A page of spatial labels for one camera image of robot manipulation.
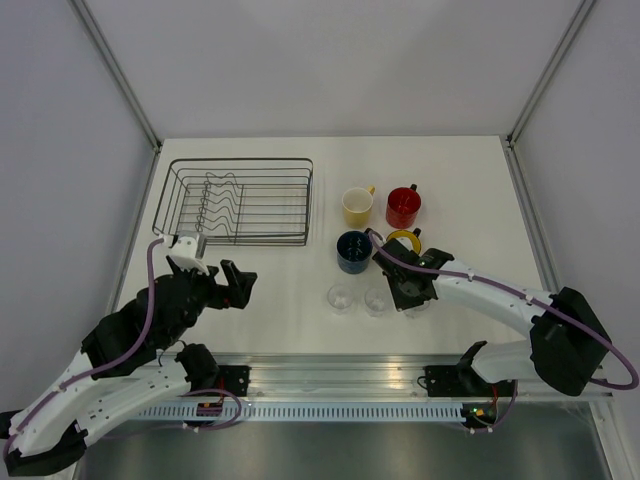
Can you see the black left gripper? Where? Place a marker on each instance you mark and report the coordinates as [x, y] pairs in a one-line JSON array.
[[241, 285]]

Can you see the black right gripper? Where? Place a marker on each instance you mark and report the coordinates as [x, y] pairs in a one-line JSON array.
[[404, 302]]

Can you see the clear glass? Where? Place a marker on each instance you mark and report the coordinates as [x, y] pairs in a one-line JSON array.
[[417, 311], [376, 301], [340, 299]]

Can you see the bright yellow mug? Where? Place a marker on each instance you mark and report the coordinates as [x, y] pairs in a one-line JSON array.
[[410, 239]]

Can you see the navy blue mug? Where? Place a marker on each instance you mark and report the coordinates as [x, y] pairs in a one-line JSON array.
[[353, 250]]

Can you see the red mug black handle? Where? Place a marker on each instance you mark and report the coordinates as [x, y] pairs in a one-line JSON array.
[[403, 206]]

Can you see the pale yellow mug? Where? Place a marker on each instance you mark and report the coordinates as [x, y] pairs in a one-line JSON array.
[[357, 204]]

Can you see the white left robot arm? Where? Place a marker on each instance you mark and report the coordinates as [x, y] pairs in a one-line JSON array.
[[117, 372]]

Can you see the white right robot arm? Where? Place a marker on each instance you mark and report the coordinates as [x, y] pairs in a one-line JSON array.
[[563, 342]]

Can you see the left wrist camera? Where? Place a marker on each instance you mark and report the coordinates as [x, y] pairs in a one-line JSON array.
[[186, 253]]

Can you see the grey wire dish rack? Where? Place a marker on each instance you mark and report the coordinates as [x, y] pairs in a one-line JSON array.
[[238, 201]]

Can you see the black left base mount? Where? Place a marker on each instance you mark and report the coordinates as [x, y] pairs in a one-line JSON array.
[[234, 378]]

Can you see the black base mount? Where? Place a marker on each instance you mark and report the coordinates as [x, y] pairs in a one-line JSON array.
[[442, 381], [234, 378]]

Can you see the aluminium front rail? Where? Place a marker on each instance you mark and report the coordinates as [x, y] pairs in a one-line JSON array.
[[335, 377]]

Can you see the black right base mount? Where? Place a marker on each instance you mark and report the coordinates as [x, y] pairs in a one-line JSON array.
[[442, 381]]

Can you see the white slotted cable duct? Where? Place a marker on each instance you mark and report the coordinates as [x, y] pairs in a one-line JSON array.
[[440, 412]]

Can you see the aluminium frame rail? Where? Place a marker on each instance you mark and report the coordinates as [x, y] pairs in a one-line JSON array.
[[98, 40]]

